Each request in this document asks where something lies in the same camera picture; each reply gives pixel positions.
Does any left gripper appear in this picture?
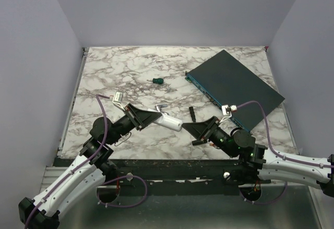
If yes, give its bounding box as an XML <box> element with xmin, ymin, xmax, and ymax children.
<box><xmin>108</xmin><ymin>103</ymin><xmax>162</xmax><ymax>146</ymax></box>

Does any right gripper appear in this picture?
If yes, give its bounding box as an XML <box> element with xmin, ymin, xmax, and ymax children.
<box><xmin>182</xmin><ymin>115</ymin><xmax>236</xmax><ymax>158</ymax></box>

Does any white remote control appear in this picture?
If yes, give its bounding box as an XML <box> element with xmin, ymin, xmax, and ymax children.
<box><xmin>148</xmin><ymin>109</ymin><xmax>183</xmax><ymax>132</ymax></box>

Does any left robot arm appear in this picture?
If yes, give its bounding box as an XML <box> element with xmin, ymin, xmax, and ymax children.
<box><xmin>18</xmin><ymin>104</ymin><xmax>162</xmax><ymax>228</ymax></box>

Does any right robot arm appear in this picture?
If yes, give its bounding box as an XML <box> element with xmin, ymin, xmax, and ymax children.
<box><xmin>182</xmin><ymin>116</ymin><xmax>333</xmax><ymax>197</ymax></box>

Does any chrome faucet tap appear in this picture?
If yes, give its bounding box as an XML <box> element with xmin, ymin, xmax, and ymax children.
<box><xmin>155</xmin><ymin>104</ymin><xmax>168</xmax><ymax>112</ymax></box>

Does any black hammer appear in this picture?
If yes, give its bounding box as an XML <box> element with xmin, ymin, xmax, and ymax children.
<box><xmin>188</xmin><ymin>106</ymin><xmax>209</xmax><ymax>146</ymax></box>

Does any green stubby screwdriver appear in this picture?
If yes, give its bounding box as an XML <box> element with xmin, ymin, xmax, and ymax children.
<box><xmin>148</xmin><ymin>78</ymin><xmax>164</xmax><ymax>85</ymax></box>

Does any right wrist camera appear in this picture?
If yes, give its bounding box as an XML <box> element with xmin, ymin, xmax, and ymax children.
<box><xmin>221</xmin><ymin>105</ymin><xmax>237</xmax><ymax>118</ymax></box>

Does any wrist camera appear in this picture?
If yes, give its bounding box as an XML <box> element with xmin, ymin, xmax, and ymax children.
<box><xmin>112</xmin><ymin>91</ymin><xmax>124</xmax><ymax>103</ymax></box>
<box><xmin>221</xmin><ymin>105</ymin><xmax>237</xmax><ymax>118</ymax></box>

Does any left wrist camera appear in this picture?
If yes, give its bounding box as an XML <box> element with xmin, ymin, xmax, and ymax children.
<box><xmin>112</xmin><ymin>91</ymin><xmax>124</xmax><ymax>103</ymax></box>

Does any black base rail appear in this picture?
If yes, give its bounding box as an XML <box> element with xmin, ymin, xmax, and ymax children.
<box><xmin>97</xmin><ymin>160</ymin><xmax>259</xmax><ymax>201</ymax></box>

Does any dark network switch box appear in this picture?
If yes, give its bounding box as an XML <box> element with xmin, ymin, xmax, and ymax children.
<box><xmin>184</xmin><ymin>49</ymin><xmax>285</xmax><ymax>132</ymax></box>

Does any aluminium frame rail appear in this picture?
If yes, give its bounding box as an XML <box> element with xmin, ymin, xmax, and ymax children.
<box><xmin>40</xmin><ymin>163</ymin><xmax>319</xmax><ymax>188</ymax></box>

